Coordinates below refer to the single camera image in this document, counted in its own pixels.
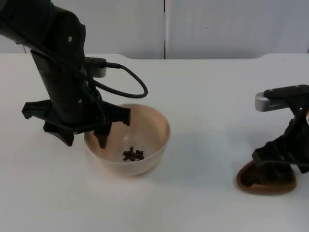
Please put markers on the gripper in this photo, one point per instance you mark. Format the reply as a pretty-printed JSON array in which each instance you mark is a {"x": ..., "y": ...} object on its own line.
[
  {"x": 295, "y": 142},
  {"x": 62, "y": 96}
]

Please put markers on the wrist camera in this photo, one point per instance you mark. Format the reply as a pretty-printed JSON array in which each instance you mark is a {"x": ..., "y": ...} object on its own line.
[
  {"x": 270, "y": 102},
  {"x": 98, "y": 70}
]

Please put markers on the pale wooden bowl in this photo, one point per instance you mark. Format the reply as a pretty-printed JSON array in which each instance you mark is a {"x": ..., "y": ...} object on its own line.
[{"x": 149, "y": 135}]

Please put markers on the dark wooden cup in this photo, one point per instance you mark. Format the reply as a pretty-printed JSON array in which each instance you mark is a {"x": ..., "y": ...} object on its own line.
[{"x": 265, "y": 189}]

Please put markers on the coffee beans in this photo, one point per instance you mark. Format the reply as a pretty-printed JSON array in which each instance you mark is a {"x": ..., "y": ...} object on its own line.
[
  {"x": 252, "y": 177},
  {"x": 133, "y": 154}
]

